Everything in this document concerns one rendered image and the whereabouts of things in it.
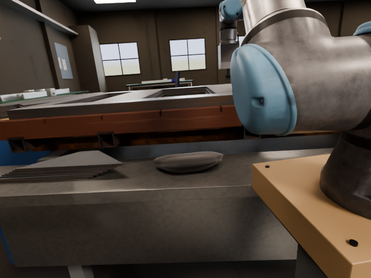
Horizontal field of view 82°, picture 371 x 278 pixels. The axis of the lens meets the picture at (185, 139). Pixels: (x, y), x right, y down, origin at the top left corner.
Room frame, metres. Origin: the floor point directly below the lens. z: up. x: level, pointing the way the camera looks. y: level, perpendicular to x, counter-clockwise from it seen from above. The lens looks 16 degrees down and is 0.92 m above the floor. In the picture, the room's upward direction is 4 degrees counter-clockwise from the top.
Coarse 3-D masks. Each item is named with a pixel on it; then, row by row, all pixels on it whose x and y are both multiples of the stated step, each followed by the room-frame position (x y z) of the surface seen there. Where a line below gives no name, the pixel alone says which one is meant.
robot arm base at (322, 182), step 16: (336, 144) 0.31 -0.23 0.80; (352, 144) 0.27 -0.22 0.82; (368, 144) 0.25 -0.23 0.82; (336, 160) 0.28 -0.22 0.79; (352, 160) 0.26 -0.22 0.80; (368, 160) 0.24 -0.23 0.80; (320, 176) 0.31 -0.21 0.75; (336, 176) 0.27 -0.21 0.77; (352, 176) 0.25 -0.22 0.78; (368, 176) 0.24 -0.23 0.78; (336, 192) 0.26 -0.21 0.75; (352, 192) 0.24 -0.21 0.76; (368, 192) 0.24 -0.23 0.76; (352, 208) 0.24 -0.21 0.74; (368, 208) 0.23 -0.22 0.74
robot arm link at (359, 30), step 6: (366, 24) 0.27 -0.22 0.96; (360, 30) 0.28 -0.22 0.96; (366, 30) 0.27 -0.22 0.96; (360, 36) 0.26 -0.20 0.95; (366, 36) 0.25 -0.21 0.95; (366, 120) 0.23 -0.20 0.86; (360, 126) 0.24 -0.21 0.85; (366, 126) 0.24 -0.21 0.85; (348, 132) 0.28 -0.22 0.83; (354, 132) 0.27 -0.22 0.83; (360, 132) 0.26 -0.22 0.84; (366, 132) 0.25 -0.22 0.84
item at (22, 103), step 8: (56, 96) 1.59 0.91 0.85; (64, 96) 1.50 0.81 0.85; (72, 96) 1.41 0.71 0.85; (80, 96) 1.34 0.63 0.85; (0, 104) 1.12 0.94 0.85; (8, 104) 1.07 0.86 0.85; (16, 104) 1.05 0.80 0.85; (24, 104) 0.99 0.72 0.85; (32, 104) 0.97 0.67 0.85; (0, 112) 1.00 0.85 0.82
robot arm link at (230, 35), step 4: (220, 32) 1.02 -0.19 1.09; (224, 32) 1.00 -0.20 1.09; (228, 32) 0.99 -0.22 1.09; (232, 32) 0.99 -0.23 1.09; (236, 32) 1.01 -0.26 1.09; (220, 36) 1.02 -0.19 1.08; (224, 36) 1.00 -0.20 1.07; (228, 36) 0.99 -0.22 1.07; (232, 36) 0.99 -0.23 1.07; (236, 36) 1.01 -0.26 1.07; (220, 40) 1.02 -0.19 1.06; (224, 40) 1.01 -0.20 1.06; (228, 40) 1.00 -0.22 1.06
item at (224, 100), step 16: (96, 96) 1.17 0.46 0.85; (112, 96) 1.34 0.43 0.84; (160, 96) 1.16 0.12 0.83; (224, 96) 0.66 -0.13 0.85; (16, 112) 0.70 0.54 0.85; (32, 112) 0.70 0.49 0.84; (48, 112) 0.70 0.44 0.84; (64, 112) 0.69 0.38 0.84; (80, 112) 0.69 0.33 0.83; (96, 112) 0.69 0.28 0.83; (112, 112) 0.68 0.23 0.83
